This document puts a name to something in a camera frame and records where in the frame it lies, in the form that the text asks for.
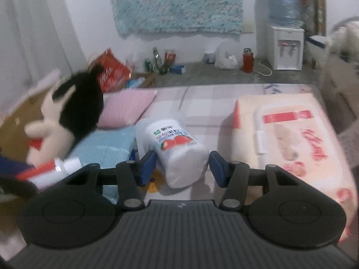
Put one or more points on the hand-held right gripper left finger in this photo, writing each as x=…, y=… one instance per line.
x=147, y=169

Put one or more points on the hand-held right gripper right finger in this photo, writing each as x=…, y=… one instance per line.
x=217, y=171

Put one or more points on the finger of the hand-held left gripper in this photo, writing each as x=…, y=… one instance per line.
x=11, y=164
x=16, y=188

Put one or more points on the white plastic tissue pack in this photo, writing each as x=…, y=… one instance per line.
x=176, y=157

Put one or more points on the red and white toothpaste tube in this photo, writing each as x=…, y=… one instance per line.
x=47, y=173

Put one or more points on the large cardboard box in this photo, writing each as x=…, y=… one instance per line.
x=16, y=123

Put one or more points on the light blue towel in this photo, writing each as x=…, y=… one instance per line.
x=103, y=148

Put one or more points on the pink towel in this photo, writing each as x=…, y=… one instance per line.
x=126, y=109

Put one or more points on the black-haired plush doll red shirt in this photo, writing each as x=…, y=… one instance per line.
x=81, y=103

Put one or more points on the peach wet wipes pack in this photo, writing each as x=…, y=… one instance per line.
x=294, y=145

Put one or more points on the small cardboard box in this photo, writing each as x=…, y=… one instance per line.
x=148, y=80

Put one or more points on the red gift bag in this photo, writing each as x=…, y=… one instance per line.
x=112, y=72

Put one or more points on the small green bottle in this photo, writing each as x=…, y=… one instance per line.
x=148, y=65

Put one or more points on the flat blue box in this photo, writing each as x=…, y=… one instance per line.
x=178, y=69

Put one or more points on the white plastic bag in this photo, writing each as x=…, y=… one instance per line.
x=227, y=60

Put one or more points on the small white and blue carton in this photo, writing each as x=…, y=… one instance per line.
x=209, y=57

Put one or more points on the red thermos bottle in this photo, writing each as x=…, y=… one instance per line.
x=248, y=60

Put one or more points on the white curtain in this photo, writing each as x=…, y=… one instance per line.
x=33, y=33

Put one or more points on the white box with blue lid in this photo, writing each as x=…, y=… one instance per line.
x=315, y=42

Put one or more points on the brown patterned rolled mat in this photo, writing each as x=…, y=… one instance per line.
x=311, y=5

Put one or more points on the teal floral wall cloth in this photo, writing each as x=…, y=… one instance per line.
x=179, y=5

